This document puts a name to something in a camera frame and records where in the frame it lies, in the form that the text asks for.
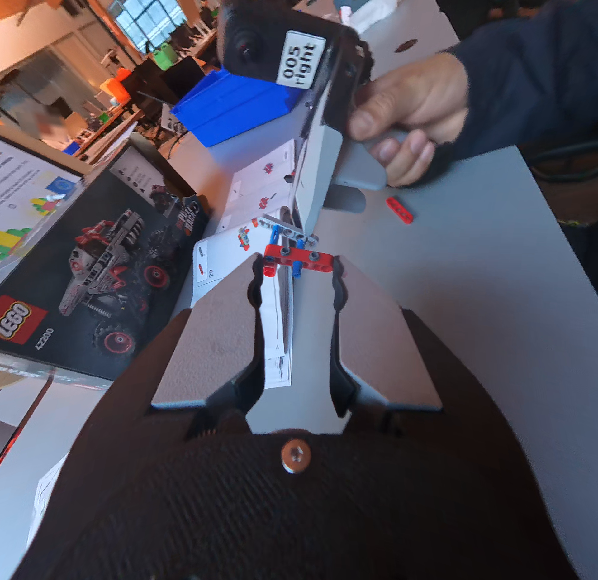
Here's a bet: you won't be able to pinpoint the white printed paper sheet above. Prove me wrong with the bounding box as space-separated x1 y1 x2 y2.
26 453 70 545

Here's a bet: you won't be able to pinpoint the grey lego beam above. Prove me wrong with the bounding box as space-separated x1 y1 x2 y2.
258 214 320 245

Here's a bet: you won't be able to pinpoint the person's right forearm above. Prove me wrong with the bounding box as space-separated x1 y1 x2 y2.
432 0 598 189

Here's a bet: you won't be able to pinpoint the black monitor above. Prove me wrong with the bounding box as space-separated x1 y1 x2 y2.
160 55 207 100

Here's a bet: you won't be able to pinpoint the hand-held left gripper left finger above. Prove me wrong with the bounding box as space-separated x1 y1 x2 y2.
152 254 268 418

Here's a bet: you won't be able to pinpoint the dark lego truck box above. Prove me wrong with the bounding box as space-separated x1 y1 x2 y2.
0 143 211 382

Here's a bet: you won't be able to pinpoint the black cable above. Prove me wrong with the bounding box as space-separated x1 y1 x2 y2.
530 143 598 183

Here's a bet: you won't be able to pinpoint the red lego beam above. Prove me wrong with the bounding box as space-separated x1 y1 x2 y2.
386 196 415 224

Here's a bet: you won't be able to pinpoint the orange plastic container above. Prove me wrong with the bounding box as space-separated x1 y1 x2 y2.
99 68 132 102

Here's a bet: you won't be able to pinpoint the red lego assembly blue pins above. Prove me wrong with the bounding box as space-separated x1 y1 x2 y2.
263 225 335 280

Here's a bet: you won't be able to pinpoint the white crumpled cloth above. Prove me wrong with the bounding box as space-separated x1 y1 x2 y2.
338 0 408 27

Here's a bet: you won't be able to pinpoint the green plastic container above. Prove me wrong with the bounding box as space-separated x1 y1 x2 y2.
152 42 179 71

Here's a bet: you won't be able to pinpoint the blue plastic bin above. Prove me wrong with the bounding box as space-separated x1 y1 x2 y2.
170 68 301 149

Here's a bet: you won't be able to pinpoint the lego instruction booklet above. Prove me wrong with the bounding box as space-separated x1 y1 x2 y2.
189 138 305 390

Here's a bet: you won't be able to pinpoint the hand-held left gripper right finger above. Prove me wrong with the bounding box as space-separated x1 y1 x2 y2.
330 255 444 418

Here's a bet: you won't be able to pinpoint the large window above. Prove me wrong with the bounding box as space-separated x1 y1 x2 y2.
108 0 188 53

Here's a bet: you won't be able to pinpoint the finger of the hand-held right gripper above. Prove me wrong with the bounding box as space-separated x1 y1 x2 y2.
289 121 345 236

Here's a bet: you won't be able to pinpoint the person's right hand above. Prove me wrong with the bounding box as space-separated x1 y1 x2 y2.
348 52 470 188

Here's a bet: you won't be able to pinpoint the box with colourful bricks print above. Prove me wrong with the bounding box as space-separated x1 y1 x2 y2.
0 135 93 273

